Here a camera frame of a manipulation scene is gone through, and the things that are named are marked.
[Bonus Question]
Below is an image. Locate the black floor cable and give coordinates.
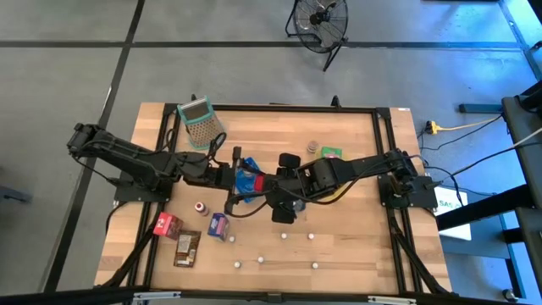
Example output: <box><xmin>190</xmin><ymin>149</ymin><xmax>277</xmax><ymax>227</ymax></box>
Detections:
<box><xmin>440</xmin><ymin>139</ymin><xmax>542</xmax><ymax>183</ymax></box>

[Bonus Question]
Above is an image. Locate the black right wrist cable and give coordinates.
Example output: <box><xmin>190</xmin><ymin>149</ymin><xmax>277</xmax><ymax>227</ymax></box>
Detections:
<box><xmin>223</xmin><ymin>188</ymin><xmax>297</xmax><ymax>219</ymax></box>

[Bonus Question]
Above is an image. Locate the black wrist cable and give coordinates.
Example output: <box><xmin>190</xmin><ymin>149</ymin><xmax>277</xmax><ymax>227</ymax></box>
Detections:
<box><xmin>223</xmin><ymin>188</ymin><xmax>297</xmax><ymax>219</ymax></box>
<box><xmin>208</xmin><ymin>131</ymin><xmax>229</xmax><ymax>167</ymax></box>

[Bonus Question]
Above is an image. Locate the yellow extension cord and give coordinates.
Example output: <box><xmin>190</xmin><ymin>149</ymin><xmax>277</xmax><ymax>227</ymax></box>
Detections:
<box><xmin>435</xmin><ymin>114</ymin><xmax>503</xmax><ymax>132</ymax></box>

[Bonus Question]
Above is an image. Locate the black floor fan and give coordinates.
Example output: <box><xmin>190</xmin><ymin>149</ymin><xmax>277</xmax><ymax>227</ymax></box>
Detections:
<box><xmin>284</xmin><ymin>0</ymin><xmax>350</xmax><ymax>73</ymax></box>

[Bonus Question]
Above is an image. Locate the blue slotted plastic basket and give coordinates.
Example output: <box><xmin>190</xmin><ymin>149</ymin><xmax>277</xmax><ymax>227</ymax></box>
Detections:
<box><xmin>234</xmin><ymin>156</ymin><xmax>266</xmax><ymax>205</ymax></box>

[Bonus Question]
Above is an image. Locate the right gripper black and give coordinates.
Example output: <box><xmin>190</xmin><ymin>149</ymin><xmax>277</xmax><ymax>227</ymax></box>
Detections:
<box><xmin>253</xmin><ymin>152</ymin><xmax>306</xmax><ymax>225</ymax></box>

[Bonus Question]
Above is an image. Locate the grey floor cable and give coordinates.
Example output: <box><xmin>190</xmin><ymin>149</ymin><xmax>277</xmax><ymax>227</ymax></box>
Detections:
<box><xmin>510</xmin><ymin>126</ymin><xmax>542</xmax><ymax>149</ymax></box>

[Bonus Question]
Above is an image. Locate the white printed sign sheet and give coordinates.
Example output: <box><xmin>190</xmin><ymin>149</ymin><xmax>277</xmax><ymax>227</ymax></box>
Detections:
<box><xmin>434</xmin><ymin>186</ymin><xmax>473</xmax><ymax>241</ymax></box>

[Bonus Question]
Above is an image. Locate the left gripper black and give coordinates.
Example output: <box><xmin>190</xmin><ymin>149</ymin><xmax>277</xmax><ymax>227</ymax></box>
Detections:
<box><xmin>207</xmin><ymin>146</ymin><xmax>262</xmax><ymax>200</ymax></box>

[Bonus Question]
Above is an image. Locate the blue Frosted Flakes cereal box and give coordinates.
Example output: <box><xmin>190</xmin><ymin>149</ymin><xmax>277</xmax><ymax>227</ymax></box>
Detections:
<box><xmin>207</xmin><ymin>212</ymin><xmax>231</xmax><ymax>243</ymax></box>

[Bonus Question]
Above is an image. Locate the green Apple Jacks cereal box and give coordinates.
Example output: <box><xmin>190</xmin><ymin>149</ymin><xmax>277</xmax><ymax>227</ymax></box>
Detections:
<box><xmin>320</xmin><ymin>146</ymin><xmax>344</xmax><ymax>160</ymax></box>

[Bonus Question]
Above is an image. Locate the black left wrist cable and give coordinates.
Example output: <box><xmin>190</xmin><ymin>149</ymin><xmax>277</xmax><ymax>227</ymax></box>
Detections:
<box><xmin>208</xmin><ymin>131</ymin><xmax>229</xmax><ymax>167</ymax></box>

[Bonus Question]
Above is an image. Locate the metal box grater teal frame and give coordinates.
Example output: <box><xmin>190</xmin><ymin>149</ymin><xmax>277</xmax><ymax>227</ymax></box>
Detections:
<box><xmin>176</xmin><ymin>95</ymin><xmax>228</xmax><ymax>152</ymax></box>

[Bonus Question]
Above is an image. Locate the yellow translucent plastic bin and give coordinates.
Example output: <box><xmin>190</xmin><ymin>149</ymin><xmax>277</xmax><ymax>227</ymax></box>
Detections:
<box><xmin>313</xmin><ymin>147</ymin><xmax>355</xmax><ymax>205</ymax></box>

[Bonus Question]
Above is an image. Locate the brown foil food packet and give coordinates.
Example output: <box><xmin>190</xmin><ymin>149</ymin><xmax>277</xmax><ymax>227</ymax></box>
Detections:
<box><xmin>173</xmin><ymin>230</ymin><xmax>202</xmax><ymax>269</ymax></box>

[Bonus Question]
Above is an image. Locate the silver aluminium rig post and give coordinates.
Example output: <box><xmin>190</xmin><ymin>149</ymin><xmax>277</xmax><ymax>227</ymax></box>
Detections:
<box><xmin>367</xmin><ymin>295</ymin><xmax>418</xmax><ymax>305</ymax></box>
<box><xmin>131</xmin><ymin>291</ymin><xmax>182</xmax><ymax>302</ymax></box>

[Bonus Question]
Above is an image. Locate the small red cardboard box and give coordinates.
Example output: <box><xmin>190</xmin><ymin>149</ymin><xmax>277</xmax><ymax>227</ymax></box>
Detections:
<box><xmin>152</xmin><ymin>211</ymin><xmax>185</xmax><ymax>241</ymax></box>

